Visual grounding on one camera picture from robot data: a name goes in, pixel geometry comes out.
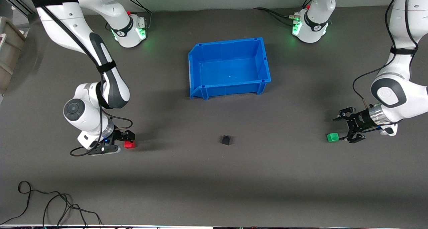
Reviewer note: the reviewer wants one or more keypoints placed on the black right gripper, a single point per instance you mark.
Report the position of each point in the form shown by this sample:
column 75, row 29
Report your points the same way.
column 119, row 135

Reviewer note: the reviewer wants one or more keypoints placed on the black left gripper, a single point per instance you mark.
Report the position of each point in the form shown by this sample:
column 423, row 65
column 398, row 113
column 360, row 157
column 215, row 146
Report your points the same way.
column 360, row 119

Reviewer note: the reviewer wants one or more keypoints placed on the small red cube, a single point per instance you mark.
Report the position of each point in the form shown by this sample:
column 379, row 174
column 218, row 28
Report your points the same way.
column 130, row 144

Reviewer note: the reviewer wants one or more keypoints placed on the small green cube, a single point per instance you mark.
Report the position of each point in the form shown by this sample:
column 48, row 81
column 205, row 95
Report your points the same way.
column 332, row 137

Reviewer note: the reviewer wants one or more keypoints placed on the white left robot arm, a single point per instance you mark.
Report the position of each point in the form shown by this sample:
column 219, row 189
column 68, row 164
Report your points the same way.
column 401, row 25

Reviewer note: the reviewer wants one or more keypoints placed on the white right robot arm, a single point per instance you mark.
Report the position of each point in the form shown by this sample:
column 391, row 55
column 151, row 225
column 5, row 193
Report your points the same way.
column 90, row 118

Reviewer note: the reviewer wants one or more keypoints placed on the small black cube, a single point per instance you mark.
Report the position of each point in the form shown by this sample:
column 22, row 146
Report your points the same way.
column 226, row 140

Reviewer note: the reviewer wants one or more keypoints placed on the dark grey table mat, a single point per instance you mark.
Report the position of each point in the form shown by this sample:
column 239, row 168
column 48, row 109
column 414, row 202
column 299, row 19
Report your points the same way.
column 214, row 175

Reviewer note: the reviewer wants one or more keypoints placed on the blue plastic storage bin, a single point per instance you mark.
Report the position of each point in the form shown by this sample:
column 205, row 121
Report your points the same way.
column 230, row 68

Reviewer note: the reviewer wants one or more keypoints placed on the beige plastic crate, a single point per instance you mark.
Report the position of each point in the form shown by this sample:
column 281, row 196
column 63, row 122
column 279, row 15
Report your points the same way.
column 10, row 51

